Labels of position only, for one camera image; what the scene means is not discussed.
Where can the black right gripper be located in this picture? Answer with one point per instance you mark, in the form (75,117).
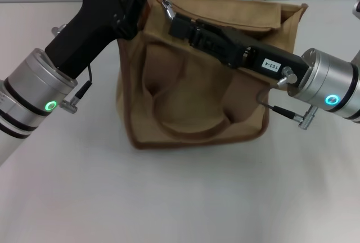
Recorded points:
(258,54)

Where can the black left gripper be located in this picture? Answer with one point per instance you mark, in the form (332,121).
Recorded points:
(90,26)

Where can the silver zipper pull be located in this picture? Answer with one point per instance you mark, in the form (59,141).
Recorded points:
(169,11)

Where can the khaki canvas food bag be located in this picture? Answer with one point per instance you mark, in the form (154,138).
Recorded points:
(197,99)

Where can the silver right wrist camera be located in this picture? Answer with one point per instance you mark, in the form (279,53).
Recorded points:
(357,9)

